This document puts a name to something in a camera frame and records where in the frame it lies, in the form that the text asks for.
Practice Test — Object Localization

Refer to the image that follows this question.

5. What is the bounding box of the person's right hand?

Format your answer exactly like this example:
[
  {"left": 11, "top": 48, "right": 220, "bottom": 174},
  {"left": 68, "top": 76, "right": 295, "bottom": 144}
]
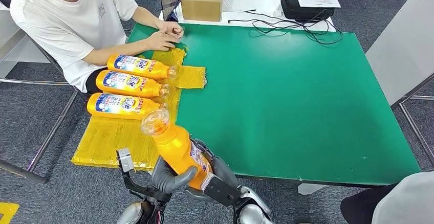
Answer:
[{"left": 146, "top": 31, "right": 182, "bottom": 51}]

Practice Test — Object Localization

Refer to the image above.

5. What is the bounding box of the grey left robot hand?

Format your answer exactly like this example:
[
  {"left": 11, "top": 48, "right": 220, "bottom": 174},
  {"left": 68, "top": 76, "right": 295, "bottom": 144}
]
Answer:
[{"left": 150, "top": 156, "right": 199, "bottom": 195}]

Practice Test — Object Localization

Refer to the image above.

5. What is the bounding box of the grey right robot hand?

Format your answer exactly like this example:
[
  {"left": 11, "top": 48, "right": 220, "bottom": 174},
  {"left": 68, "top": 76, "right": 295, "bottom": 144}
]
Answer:
[{"left": 185, "top": 139, "right": 241, "bottom": 206}]

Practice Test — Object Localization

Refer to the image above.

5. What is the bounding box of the person's left hand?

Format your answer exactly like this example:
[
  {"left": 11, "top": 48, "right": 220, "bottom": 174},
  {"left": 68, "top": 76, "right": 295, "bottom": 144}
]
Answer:
[{"left": 159, "top": 20, "right": 185, "bottom": 39}]

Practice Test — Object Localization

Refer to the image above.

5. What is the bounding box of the orange detergent bottle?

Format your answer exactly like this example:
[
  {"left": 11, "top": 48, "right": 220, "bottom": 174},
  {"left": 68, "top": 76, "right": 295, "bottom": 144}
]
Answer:
[
  {"left": 107, "top": 53, "right": 178, "bottom": 80},
  {"left": 140, "top": 108, "right": 213, "bottom": 191},
  {"left": 86, "top": 93, "right": 169, "bottom": 121},
  {"left": 96, "top": 70, "right": 171, "bottom": 99}
]

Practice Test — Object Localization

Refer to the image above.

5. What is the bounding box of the brown cardboard box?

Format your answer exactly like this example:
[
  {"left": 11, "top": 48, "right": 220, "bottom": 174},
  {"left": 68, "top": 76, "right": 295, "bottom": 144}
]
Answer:
[{"left": 180, "top": 0, "right": 225, "bottom": 22}]

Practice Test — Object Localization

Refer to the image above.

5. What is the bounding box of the yellow taped cardboard mat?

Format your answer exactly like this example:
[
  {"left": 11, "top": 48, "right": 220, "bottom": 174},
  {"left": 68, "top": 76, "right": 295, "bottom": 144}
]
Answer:
[{"left": 71, "top": 48, "right": 207, "bottom": 172}]

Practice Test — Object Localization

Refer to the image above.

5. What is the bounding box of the white table leg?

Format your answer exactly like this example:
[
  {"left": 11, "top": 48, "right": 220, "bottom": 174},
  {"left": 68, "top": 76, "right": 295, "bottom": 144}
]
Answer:
[{"left": 297, "top": 183, "right": 328, "bottom": 196}]

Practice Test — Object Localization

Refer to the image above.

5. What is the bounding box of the person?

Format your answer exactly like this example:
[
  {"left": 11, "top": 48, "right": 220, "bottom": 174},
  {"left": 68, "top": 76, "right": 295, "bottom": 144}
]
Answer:
[
  {"left": 9, "top": 0, "right": 185, "bottom": 95},
  {"left": 340, "top": 171, "right": 434, "bottom": 224}
]

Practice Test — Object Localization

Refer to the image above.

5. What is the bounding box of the black carrying case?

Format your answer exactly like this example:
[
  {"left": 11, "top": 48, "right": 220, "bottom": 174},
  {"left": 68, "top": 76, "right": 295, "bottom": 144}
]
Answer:
[{"left": 280, "top": 0, "right": 335, "bottom": 23}]

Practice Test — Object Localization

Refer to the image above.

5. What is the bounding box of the pale table with steel legs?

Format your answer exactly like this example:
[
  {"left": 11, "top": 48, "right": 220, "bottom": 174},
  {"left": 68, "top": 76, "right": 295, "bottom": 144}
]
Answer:
[{"left": 364, "top": 0, "right": 434, "bottom": 167}]

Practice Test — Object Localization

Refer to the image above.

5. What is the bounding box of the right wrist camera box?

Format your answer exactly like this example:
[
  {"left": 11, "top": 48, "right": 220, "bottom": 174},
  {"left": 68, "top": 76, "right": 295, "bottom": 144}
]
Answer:
[{"left": 202, "top": 173, "right": 242, "bottom": 208}]

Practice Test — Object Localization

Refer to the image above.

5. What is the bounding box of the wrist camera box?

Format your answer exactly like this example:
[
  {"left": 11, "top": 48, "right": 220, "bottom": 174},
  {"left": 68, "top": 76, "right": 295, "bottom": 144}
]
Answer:
[
  {"left": 116, "top": 147, "right": 135, "bottom": 183},
  {"left": 202, "top": 173, "right": 242, "bottom": 208}
]

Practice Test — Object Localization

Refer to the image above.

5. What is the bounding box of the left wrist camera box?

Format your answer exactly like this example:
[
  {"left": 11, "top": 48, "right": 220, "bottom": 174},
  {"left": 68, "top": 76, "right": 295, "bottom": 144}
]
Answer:
[{"left": 116, "top": 147, "right": 135, "bottom": 183}]

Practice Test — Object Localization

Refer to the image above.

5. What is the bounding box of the black tangled cable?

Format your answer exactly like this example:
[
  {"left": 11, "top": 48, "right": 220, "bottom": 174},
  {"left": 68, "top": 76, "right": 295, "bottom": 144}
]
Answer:
[{"left": 228, "top": 10, "right": 344, "bottom": 46}]

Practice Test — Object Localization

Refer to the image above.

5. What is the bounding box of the steel frame table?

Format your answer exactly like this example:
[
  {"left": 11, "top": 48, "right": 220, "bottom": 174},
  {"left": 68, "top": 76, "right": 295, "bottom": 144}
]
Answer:
[{"left": 0, "top": 29, "right": 80, "bottom": 184}]

